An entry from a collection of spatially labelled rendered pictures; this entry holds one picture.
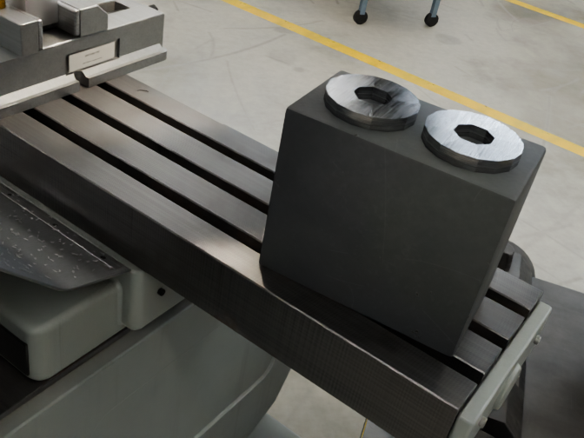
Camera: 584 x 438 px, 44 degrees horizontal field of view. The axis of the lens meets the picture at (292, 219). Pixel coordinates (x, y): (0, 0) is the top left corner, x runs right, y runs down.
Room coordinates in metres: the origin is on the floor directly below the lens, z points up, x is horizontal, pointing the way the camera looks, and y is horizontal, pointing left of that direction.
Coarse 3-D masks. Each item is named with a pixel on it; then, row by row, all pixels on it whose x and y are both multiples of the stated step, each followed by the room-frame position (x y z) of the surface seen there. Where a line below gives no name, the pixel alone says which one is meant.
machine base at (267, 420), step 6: (264, 420) 1.01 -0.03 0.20; (270, 420) 1.01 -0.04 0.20; (276, 420) 1.02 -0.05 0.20; (258, 426) 0.99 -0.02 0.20; (264, 426) 0.99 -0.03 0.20; (270, 426) 1.00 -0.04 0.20; (276, 426) 1.00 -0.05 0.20; (282, 426) 1.00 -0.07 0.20; (252, 432) 0.97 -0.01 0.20; (258, 432) 0.98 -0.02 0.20; (264, 432) 0.98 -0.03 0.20; (270, 432) 0.98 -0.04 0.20; (276, 432) 0.98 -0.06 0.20; (282, 432) 0.99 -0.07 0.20; (288, 432) 0.99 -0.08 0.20
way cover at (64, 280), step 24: (0, 192) 0.73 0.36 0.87; (0, 216) 0.67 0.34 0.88; (24, 216) 0.68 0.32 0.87; (48, 216) 0.70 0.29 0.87; (0, 240) 0.61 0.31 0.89; (24, 240) 0.63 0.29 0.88; (48, 240) 0.65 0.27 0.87; (0, 264) 0.51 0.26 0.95; (24, 264) 0.57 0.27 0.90; (48, 264) 0.60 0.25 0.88; (72, 264) 0.61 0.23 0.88; (96, 264) 0.63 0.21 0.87; (120, 264) 0.64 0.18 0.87; (72, 288) 0.56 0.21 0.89
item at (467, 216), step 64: (320, 128) 0.58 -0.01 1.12; (384, 128) 0.59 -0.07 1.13; (448, 128) 0.60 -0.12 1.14; (320, 192) 0.58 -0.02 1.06; (384, 192) 0.56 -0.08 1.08; (448, 192) 0.54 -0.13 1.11; (512, 192) 0.53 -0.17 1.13; (320, 256) 0.57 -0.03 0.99; (384, 256) 0.55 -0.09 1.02; (448, 256) 0.53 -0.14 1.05; (384, 320) 0.54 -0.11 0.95; (448, 320) 0.52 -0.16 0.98
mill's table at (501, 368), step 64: (0, 128) 0.77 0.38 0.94; (64, 128) 0.80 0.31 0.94; (128, 128) 0.83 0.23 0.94; (192, 128) 0.86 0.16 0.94; (64, 192) 0.71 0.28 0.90; (128, 192) 0.68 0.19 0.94; (192, 192) 0.71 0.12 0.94; (256, 192) 0.73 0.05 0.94; (128, 256) 0.66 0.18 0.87; (192, 256) 0.61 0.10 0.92; (256, 256) 0.61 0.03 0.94; (256, 320) 0.56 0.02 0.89; (320, 320) 0.53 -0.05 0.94; (512, 320) 0.59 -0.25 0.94; (320, 384) 0.52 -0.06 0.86; (384, 384) 0.49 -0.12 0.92; (448, 384) 0.48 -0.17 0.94; (512, 384) 0.54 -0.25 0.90
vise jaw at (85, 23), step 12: (60, 0) 0.93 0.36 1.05; (72, 0) 0.94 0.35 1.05; (84, 0) 0.95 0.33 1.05; (60, 12) 0.92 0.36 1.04; (72, 12) 0.91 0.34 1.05; (84, 12) 0.92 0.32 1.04; (96, 12) 0.94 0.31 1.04; (60, 24) 0.92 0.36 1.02; (72, 24) 0.91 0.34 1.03; (84, 24) 0.92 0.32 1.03; (96, 24) 0.94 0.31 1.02
